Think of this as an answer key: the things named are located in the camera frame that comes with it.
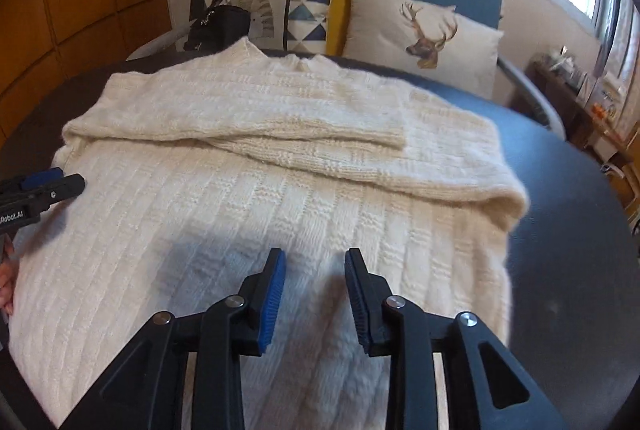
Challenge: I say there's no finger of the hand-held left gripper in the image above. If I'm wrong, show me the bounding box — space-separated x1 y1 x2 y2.
30 174 86 210
0 167 65 197

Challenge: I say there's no black handbag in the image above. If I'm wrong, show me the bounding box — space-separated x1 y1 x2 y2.
182 6 251 53

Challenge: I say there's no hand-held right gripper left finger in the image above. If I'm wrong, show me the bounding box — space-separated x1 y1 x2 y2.
62 248 287 430

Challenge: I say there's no triangle pattern pillow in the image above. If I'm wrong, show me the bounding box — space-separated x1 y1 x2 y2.
204 0 337 56

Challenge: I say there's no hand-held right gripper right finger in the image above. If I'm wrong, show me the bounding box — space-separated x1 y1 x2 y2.
345 248 571 430

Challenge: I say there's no cream knitted sweater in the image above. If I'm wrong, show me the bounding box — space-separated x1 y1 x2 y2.
7 36 531 430

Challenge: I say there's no white box with papers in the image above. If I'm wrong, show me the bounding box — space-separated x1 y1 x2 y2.
595 75 626 111

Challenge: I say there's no person's left hand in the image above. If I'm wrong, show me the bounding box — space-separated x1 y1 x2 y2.
0 260 17 318

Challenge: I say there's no deer print pillow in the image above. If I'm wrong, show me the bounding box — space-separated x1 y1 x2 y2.
341 0 505 101

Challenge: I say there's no wooden side shelf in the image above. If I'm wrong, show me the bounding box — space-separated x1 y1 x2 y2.
530 60 636 176

